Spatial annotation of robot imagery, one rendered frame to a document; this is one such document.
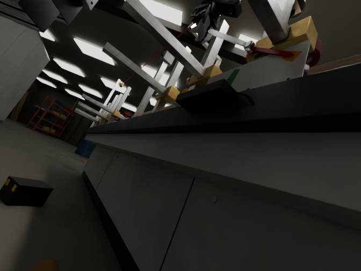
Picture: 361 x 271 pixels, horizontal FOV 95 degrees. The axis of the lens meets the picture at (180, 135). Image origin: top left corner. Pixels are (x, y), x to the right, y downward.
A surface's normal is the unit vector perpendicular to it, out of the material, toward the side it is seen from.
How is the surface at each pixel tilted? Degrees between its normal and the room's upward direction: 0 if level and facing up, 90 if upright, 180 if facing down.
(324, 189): 90
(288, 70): 90
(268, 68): 90
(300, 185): 90
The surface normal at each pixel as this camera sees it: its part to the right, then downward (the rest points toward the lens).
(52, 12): 0.92, 0.38
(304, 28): -0.73, -0.46
